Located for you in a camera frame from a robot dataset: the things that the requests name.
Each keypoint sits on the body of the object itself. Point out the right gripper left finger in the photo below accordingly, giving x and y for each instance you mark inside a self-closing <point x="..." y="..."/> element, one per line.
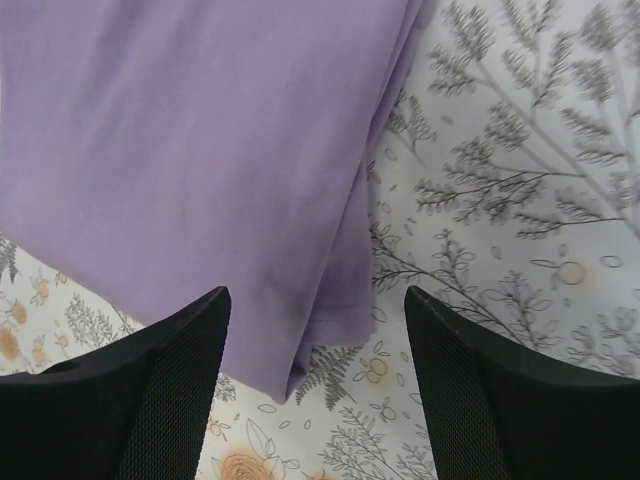
<point x="136" y="408"/>

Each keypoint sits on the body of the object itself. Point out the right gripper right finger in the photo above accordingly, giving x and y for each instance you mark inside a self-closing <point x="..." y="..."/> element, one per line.
<point x="497" y="410"/>

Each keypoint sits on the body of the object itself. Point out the purple t shirt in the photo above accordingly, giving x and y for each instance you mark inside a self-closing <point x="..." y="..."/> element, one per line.
<point x="152" y="151"/>

